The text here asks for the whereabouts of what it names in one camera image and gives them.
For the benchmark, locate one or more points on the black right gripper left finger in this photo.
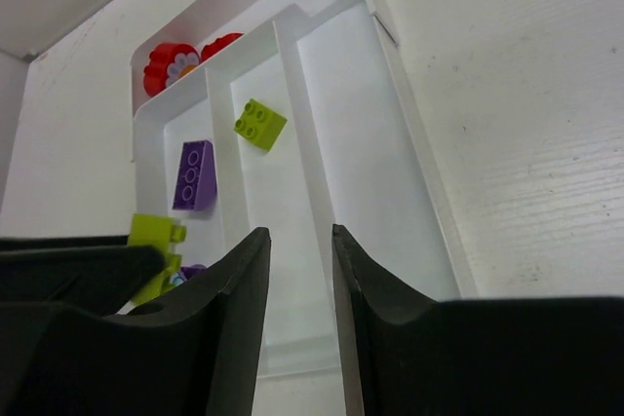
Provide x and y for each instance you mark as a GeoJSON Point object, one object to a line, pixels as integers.
{"type": "Point", "coordinates": [191, 351]}

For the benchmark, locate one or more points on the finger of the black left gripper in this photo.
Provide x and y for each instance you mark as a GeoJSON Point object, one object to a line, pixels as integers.
{"type": "Point", "coordinates": [97, 274]}

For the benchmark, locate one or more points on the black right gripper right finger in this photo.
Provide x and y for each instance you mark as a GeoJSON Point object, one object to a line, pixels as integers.
{"type": "Point", "coordinates": [403, 353]}

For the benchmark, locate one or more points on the purple sloped lego brick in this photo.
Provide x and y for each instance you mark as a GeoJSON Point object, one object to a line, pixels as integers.
{"type": "Point", "coordinates": [185, 273]}

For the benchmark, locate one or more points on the lime green lego brick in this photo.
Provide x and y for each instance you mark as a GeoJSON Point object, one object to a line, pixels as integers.
{"type": "Point", "coordinates": [259, 125]}

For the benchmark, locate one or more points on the red flower lego brick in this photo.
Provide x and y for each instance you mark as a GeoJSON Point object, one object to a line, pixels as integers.
{"type": "Point", "coordinates": [167, 63]}

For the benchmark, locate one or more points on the red curved lego brick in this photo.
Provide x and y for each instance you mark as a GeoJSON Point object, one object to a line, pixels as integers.
{"type": "Point", "coordinates": [219, 44]}

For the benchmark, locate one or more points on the lime lego under purple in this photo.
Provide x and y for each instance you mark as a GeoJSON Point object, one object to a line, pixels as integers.
{"type": "Point", "coordinates": [164, 234]}

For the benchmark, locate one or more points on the white divided sorting tray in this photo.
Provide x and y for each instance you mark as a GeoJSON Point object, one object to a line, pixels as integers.
{"type": "Point", "coordinates": [353, 152]}

